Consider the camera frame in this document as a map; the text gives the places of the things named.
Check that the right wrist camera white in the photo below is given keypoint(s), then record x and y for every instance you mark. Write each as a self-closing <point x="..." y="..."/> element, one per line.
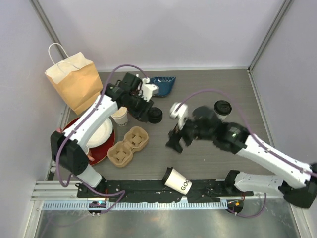
<point x="179" y="112"/>

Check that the white paper plates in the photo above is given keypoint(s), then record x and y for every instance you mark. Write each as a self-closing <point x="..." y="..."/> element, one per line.
<point x="101" y="135"/>

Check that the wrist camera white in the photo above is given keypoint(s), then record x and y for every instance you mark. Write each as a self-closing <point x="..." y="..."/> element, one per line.
<point x="179" y="112"/>
<point x="148" y="89"/>

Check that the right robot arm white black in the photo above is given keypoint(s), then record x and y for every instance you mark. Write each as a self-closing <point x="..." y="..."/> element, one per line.
<point x="296" y="181"/>

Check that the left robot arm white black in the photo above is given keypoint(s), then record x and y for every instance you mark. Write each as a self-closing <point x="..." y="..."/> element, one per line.
<point x="68" y="147"/>

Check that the blue ceramic leaf dish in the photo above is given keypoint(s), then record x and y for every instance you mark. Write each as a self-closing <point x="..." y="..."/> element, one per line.
<point x="165" y="85"/>

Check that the stack of black lids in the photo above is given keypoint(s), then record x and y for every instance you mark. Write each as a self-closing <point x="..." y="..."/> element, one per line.
<point x="155" y="115"/>

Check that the brown pulp cup carrier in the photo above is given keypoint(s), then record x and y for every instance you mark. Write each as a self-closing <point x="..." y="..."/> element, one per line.
<point x="121" y="153"/>

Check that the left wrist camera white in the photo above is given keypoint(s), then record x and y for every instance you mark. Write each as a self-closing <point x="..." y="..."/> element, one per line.
<point x="148" y="89"/>

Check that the pink mug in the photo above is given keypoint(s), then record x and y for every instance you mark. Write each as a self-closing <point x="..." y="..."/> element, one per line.
<point x="88" y="153"/>

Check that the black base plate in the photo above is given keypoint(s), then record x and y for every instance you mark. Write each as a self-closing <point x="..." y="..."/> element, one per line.
<point x="152" y="191"/>

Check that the red round tray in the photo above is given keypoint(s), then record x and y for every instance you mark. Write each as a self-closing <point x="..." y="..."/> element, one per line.
<point x="99" y="153"/>

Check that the white slotted cable duct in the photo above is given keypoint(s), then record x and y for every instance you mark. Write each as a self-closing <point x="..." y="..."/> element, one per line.
<point x="96" y="205"/>

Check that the brown paper bag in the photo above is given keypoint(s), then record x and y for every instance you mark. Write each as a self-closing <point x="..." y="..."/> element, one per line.
<point x="76" y="80"/>

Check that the stack of white paper cups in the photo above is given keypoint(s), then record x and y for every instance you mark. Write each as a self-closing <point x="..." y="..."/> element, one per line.
<point x="120" y="116"/>

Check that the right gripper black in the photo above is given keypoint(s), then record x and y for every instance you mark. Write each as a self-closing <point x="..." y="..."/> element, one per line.
<point x="175" y="135"/>

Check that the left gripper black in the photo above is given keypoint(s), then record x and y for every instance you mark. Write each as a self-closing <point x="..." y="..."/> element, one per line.
<point x="142" y="115"/>

